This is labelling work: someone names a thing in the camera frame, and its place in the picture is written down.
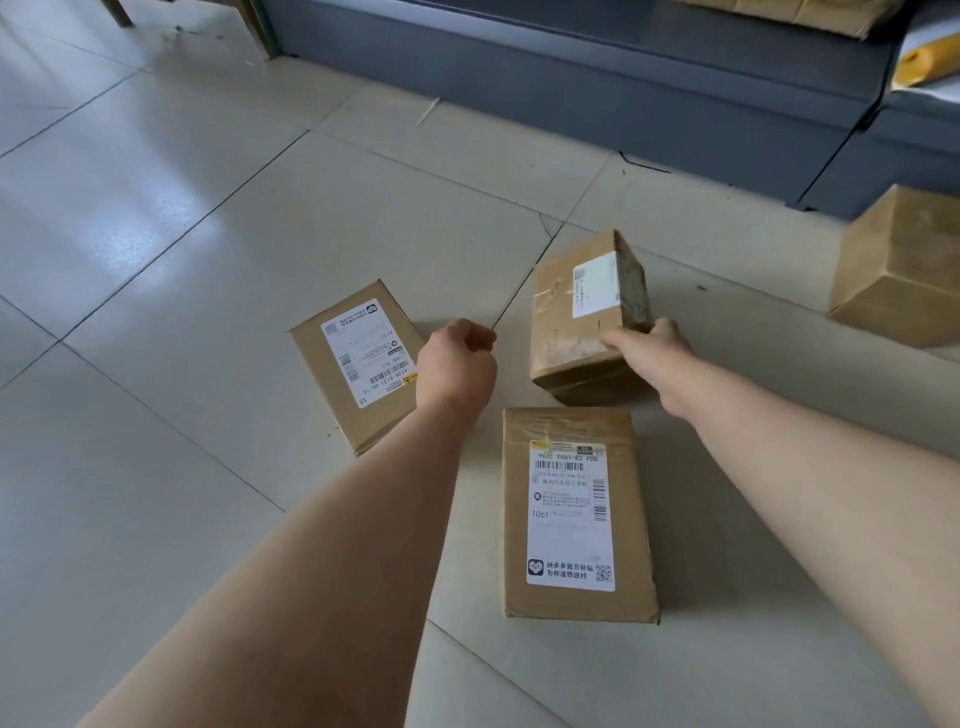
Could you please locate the person's left hand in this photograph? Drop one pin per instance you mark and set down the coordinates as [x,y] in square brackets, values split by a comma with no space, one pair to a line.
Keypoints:
[454,367]

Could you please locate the person's left fingers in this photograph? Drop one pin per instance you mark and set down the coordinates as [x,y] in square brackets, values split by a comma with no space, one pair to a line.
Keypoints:
[474,335]

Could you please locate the tall taped cardboard box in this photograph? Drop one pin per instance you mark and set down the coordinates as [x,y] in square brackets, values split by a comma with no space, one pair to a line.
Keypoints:
[577,337]

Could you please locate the white plastic parcel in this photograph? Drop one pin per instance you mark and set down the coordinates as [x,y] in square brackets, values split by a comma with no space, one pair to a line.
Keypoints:
[937,19]

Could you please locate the plain brown cardboard box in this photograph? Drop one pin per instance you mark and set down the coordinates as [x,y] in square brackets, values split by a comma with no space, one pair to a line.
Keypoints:
[896,270]

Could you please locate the yellow padded envelope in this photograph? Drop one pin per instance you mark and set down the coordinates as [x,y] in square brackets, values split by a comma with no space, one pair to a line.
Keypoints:
[926,64]

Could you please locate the flat cardboard box, long label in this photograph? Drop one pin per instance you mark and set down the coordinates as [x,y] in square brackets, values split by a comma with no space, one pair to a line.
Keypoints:
[574,517]

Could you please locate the person's right thumb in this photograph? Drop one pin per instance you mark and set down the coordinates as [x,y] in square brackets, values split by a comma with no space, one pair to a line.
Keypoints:
[624,341]

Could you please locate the person's right hand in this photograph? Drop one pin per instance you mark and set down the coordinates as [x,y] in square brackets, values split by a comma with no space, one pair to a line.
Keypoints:
[660,360]

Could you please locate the small white stick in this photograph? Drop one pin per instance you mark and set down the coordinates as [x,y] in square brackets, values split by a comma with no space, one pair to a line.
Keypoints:
[428,111]

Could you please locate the person's left forearm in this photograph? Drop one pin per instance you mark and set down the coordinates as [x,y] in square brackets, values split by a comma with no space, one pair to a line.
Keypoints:
[315,570]

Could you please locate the person's right forearm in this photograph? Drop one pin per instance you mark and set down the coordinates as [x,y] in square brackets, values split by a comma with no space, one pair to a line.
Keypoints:
[817,510]

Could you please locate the cardboard boxes on shelf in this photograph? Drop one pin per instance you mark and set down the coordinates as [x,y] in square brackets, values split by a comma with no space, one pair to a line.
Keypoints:
[810,13]

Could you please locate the small flat cardboard box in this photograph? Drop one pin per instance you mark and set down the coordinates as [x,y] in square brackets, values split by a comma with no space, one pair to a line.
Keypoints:
[360,360]

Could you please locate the wooden furniture leg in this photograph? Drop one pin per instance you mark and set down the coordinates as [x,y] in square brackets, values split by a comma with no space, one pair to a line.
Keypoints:
[253,26]
[118,11]

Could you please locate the grey metal shelf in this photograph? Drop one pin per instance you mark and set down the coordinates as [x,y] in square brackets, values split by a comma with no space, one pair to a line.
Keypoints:
[637,75]

